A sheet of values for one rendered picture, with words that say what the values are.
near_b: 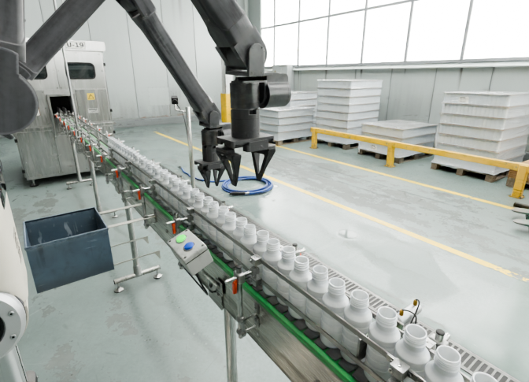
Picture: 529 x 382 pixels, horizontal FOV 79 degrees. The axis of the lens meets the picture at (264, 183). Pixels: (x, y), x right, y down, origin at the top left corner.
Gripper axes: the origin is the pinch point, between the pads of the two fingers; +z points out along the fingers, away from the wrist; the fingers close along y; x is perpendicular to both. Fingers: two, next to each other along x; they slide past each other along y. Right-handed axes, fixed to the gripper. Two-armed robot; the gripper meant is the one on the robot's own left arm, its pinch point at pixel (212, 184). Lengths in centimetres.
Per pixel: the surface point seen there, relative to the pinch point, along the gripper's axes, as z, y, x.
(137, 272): 111, 0, -139
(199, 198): 8.2, 0.6, -10.3
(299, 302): 18, 2, 49
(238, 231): 10.8, 0.9, 18.9
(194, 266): 17.3, 17.1, 19.2
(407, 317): 17, -14, 69
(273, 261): 12.1, 1.5, 38.0
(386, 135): 73, -516, -265
